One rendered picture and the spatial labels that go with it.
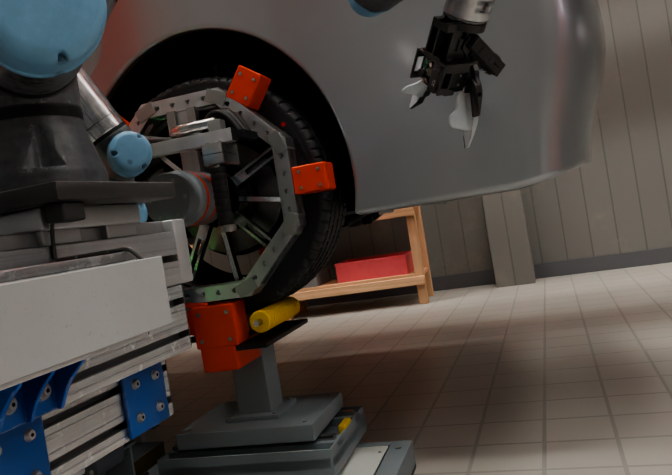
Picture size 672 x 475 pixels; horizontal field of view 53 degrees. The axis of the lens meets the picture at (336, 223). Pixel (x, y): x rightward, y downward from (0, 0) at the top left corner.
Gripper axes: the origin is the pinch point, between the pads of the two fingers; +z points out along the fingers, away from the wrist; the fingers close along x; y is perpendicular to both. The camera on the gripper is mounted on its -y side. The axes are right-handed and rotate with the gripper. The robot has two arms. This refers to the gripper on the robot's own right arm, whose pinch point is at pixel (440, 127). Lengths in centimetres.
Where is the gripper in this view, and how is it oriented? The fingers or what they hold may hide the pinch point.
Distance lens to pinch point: 120.9
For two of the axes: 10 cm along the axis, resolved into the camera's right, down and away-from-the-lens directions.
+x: 5.6, 5.6, -6.2
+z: -1.8, 8.1, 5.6
